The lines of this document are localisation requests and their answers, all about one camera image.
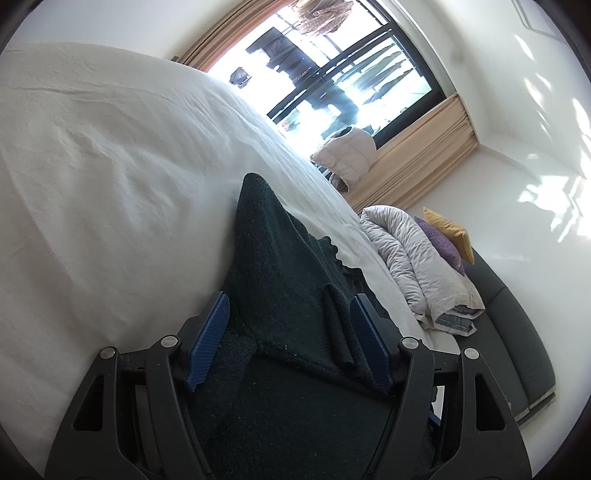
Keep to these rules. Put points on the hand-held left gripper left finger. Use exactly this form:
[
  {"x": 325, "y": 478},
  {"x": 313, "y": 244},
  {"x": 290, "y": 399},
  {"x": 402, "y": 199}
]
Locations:
[{"x": 210, "y": 341}]

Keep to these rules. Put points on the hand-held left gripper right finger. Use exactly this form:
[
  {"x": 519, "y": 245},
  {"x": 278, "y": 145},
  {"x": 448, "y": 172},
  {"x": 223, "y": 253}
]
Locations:
[{"x": 369, "y": 341}]

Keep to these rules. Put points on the dark green towel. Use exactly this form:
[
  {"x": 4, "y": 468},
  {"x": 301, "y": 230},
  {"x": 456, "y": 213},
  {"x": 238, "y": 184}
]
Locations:
[{"x": 286, "y": 277}]

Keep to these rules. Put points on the row of grey-green hanging clothes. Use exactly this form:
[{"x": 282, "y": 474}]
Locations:
[{"x": 385, "y": 69}]

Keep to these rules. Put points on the row of dark hanging clothes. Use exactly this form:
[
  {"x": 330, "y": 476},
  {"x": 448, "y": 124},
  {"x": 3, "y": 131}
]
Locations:
[{"x": 277, "y": 50}]

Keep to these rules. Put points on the folded grey-white duvet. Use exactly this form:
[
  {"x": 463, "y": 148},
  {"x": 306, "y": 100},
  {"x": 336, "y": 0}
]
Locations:
[{"x": 406, "y": 258}]

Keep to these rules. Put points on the purple pillow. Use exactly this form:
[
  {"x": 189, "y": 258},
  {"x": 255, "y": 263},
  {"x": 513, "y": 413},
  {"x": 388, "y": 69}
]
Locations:
[{"x": 441, "y": 244}]

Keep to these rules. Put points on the yellow pillow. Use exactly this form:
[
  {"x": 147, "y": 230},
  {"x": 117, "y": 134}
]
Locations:
[{"x": 455, "y": 233}]

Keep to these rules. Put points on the dark grey padded headboard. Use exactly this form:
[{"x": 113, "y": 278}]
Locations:
[{"x": 517, "y": 341}]

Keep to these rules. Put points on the bed with white sheet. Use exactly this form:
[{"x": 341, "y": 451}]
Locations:
[{"x": 115, "y": 184}]

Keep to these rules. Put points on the beige puffer jacket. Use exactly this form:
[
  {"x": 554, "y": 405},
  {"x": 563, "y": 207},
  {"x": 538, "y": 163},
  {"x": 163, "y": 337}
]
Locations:
[{"x": 346, "y": 154}]

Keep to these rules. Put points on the beige curtain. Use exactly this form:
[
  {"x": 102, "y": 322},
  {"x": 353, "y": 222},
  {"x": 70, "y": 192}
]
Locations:
[
  {"x": 217, "y": 46},
  {"x": 415, "y": 157}
]

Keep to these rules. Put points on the small black hanging garment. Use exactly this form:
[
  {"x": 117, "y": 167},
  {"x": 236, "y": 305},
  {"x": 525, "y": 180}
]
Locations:
[{"x": 240, "y": 77}]

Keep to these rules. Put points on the black-framed balcony door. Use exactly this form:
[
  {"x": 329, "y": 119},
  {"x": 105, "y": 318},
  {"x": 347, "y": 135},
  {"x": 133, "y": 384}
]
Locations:
[{"x": 351, "y": 55}]

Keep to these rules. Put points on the patterned brown hanging garment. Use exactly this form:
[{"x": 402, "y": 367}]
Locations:
[{"x": 323, "y": 16}]

